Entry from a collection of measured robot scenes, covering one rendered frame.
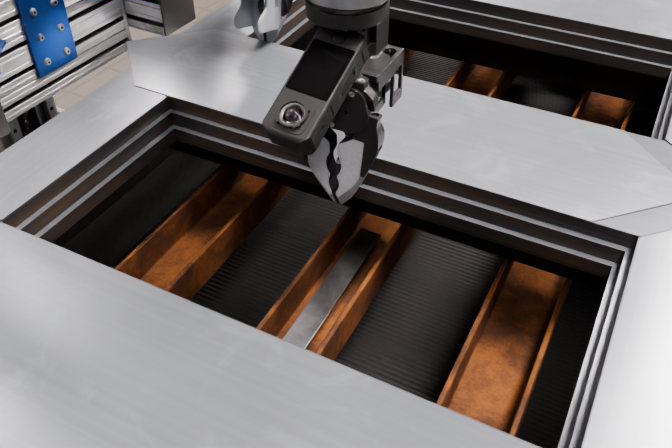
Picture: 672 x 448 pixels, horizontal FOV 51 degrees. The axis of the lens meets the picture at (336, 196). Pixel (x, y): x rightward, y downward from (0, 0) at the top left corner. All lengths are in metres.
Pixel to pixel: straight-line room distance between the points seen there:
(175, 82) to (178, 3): 0.48
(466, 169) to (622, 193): 0.16
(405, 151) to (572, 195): 0.18
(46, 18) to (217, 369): 0.84
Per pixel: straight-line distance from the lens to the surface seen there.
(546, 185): 0.77
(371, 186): 0.80
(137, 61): 1.00
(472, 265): 1.12
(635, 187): 0.80
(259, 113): 0.86
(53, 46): 1.32
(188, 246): 0.96
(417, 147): 0.80
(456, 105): 0.88
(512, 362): 0.84
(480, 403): 0.80
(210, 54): 0.99
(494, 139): 0.83
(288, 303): 0.84
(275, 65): 0.96
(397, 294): 1.07
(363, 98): 0.62
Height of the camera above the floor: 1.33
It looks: 39 degrees down
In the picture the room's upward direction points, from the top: straight up
